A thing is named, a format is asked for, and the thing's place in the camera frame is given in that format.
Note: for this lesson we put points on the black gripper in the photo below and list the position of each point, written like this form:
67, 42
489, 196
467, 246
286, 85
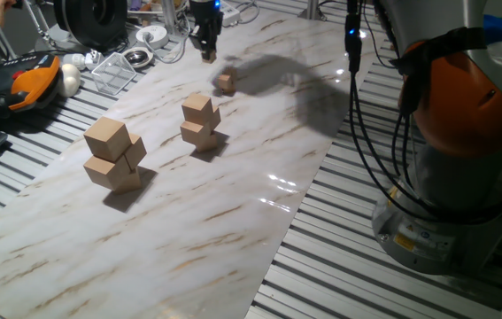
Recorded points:
206, 13

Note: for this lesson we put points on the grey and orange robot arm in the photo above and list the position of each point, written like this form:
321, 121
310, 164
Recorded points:
463, 111

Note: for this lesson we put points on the bare person hand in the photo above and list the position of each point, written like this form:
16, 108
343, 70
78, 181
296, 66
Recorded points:
0, 6

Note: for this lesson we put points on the white power strip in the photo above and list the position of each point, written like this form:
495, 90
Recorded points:
229, 12

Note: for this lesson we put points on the white round socket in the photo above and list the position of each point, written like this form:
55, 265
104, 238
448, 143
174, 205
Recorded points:
153, 35

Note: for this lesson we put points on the medium wooden cube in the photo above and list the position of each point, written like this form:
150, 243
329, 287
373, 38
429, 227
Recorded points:
195, 108
192, 133

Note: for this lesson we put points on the round metal bowl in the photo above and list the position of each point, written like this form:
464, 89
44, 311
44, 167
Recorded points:
137, 56

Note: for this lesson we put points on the clear plastic box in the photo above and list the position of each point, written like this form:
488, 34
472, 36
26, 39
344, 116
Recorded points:
113, 75

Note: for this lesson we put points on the large wooden cube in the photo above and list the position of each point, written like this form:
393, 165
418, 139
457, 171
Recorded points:
106, 138
137, 150
130, 182
102, 173

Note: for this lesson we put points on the white plug adapter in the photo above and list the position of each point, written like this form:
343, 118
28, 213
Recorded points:
78, 59

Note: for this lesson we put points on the black spool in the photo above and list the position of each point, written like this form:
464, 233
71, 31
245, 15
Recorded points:
69, 22

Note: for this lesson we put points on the white egg shaped ball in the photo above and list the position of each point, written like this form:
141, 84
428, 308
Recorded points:
70, 80

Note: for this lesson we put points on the orange and black teach pendant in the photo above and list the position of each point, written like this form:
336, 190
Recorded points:
33, 84

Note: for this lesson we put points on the white marble pattern sheet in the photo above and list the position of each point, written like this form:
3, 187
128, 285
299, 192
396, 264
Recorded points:
166, 243

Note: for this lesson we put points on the thin metal post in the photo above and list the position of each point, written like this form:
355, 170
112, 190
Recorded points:
169, 15

